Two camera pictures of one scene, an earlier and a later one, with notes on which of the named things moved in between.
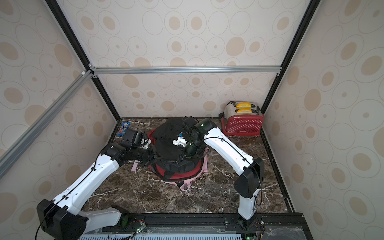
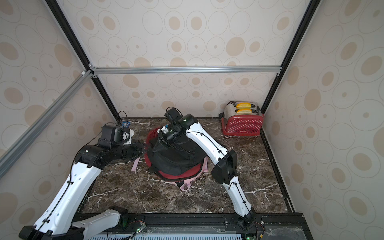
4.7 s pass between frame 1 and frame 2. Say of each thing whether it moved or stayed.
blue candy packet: stayed
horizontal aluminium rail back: stayed
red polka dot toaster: stayed
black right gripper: moved
